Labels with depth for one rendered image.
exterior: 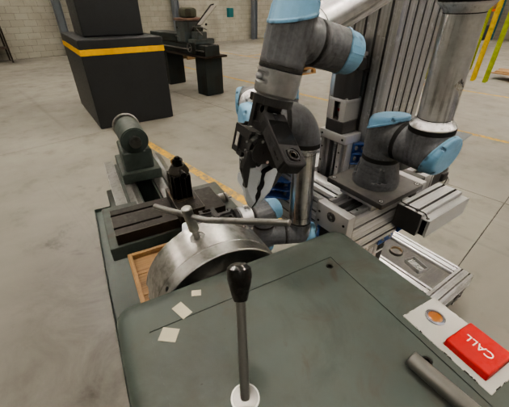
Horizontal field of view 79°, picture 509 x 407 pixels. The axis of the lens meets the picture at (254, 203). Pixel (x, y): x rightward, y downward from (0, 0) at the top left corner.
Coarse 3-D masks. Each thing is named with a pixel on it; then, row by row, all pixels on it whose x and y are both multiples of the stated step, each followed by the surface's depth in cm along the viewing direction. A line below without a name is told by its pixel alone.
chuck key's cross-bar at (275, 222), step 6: (156, 204) 68; (162, 210) 67; (168, 210) 66; (174, 210) 65; (192, 216) 63; (198, 216) 62; (204, 222) 62; (210, 222) 61; (216, 222) 60; (222, 222) 59; (228, 222) 58; (234, 222) 57; (240, 222) 56; (246, 222) 55; (252, 222) 54; (258, 222) 54; (264, 222) 53; (270, 222) 52; (276, 222) 51; (282, 222) 51; (288, 222) 50
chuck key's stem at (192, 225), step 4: (184, 208) 63; (188, 208) 62; (184, 212) 62; (188, 212) 62; (192, 212) 63; (184, 216) 63; (188, 216) 63; (188, 220) 64; (192, 220) 64; (188, 224) 64; (192, 224) 64; (196, 224) 65; (188, 228) 65; (192, 228) 65; (196, 228) 66; (192, 232) 66; (196, 232) 66; (196, 236) 67; (200, 236) 68
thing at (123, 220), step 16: (208, 192) 136; (128, 208) 125; (144, 208) 126; (224, 208) 128; (112, 224) 116; (128, 224) 116; (144, 224) 116; (160, 224) 117; (176, 224) 120; (128, 240) 114
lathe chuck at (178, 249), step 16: (208, 224) 72; (224, 224) 72; (176, 240) 69; (208, 240) 67; (224, 240) 67; (256, 240) 72; (160, 256) 69; (176, 256) 66; (192, 256) 64; (160, 272) 67; (160, 288) 65
